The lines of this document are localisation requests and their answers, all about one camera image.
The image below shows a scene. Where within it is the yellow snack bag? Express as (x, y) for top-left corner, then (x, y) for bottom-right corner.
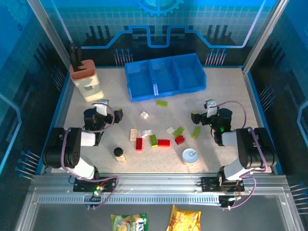
(166, 205), (202, 231)

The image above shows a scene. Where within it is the green snack bag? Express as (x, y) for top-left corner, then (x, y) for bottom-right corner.
(110, 213), (149, 231)

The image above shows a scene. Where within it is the spice jar black lid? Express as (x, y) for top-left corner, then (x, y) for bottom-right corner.
(113, 147), (127, 165)

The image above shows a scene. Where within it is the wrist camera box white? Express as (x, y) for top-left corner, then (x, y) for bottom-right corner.
(204, 99), (219, 118)
(92, 99), (111, 117)

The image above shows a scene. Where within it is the cream knife block pink top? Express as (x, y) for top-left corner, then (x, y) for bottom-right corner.
(69, 59), (104, 103)

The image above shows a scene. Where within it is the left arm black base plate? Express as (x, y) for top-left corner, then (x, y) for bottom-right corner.
(73, 177), (118, 193)

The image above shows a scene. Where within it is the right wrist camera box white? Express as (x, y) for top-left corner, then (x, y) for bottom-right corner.
(204, 99), (219, 118)

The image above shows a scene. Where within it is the slotted grey cable duct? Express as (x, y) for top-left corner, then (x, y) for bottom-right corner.
(38, 195), (220, 205)

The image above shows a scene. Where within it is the aluminium front rail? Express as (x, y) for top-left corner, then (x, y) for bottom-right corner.
(30, 173), (289, 193)

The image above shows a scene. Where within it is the small circuit board with LEDs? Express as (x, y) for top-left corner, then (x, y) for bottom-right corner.
(225, 195), (243, 205)
(90, 186), (106, 203)

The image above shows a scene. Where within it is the silver tin can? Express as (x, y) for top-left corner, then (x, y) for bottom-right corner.
(182, 148), (199, 167)

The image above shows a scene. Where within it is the aluminium frame post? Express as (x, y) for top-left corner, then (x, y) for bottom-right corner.
(242, 0), (291, 74)
(26, 0), (73, 70)

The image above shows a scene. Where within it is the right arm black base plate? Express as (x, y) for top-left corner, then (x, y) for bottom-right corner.
(201, 177), (245, 193)

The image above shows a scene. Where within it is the blue table edge trim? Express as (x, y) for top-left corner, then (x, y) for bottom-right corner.
(35, 69), (74, 175)
(244, 68), (284, 176)

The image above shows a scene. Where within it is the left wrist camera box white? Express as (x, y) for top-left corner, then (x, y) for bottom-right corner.
(92, 99), (111, 117)

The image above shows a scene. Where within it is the black knife handle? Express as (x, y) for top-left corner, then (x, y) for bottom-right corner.
(69, 43), (77, 72)
(76, 47), (83, 72)

